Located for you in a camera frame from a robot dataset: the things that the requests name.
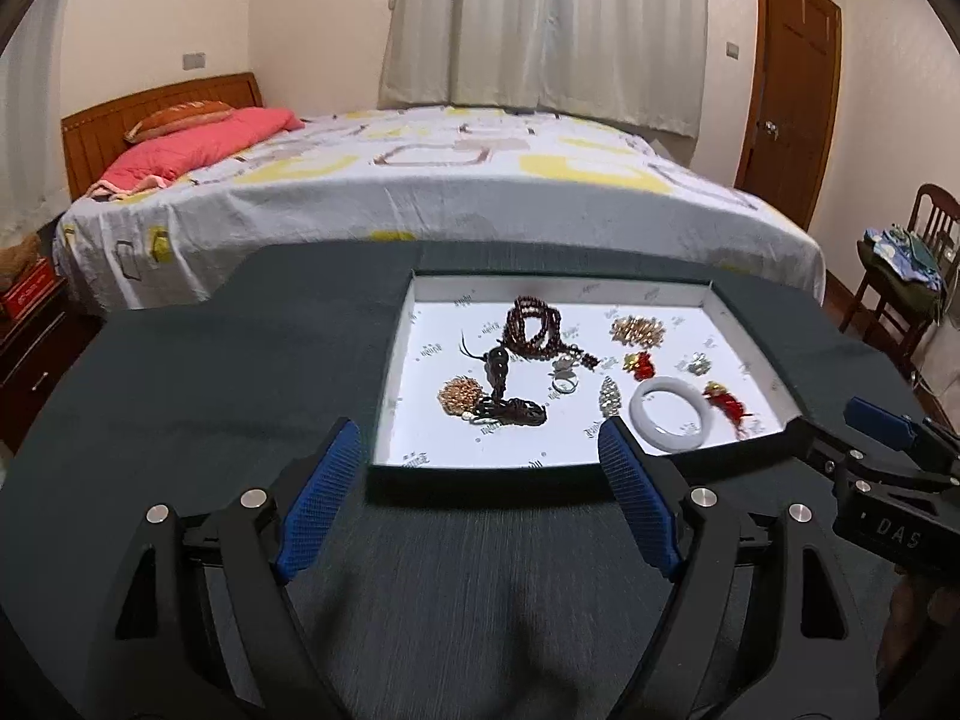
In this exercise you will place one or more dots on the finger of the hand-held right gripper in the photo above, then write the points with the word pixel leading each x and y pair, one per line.
pixel 821 444
pixel 881 420

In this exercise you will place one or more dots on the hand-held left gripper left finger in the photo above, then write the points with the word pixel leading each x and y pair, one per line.
pixel 315 510

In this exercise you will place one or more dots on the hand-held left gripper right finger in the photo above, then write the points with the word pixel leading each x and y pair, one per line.
pixel 637 510

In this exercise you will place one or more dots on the white jade bangle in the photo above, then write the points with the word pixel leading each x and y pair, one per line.
pixel 643 426

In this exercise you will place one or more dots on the crystal leaf brooch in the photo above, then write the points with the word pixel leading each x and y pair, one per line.
pixel 610 394

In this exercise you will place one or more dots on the green box with white lining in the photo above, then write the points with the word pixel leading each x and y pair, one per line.
pixel 435 450

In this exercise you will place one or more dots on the silver rhinestone brooch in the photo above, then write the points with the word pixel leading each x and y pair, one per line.
pixel 697 365

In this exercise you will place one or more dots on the person's right hand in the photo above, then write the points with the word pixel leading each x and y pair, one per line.
pixel 926 611

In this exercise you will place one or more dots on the pile of clothes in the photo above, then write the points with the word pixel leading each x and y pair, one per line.
pixel 900 262

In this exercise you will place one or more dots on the wooden chair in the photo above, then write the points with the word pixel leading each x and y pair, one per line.
pixel 934 202

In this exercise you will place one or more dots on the wooden nightstand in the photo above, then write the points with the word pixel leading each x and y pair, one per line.
pixel 37 360

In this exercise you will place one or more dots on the bed with patterned sheet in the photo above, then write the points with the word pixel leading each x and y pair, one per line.
pixel 450 202

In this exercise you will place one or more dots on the wooden door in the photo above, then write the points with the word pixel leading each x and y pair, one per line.
pixel 791 90

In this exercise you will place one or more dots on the red box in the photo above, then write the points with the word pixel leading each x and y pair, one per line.
pixel 26 289

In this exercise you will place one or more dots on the pink blanket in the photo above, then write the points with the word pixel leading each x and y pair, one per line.
pixel 202 142

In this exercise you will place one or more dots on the brown plush toy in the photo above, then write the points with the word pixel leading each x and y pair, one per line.
pixel 19 259

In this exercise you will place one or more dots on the orange pillow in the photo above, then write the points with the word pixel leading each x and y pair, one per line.
pixel 172 120

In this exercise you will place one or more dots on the wooden headboard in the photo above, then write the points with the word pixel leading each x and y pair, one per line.
pixel 97 142

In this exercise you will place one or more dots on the white curtain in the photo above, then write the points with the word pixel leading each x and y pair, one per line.
pixel 555 30

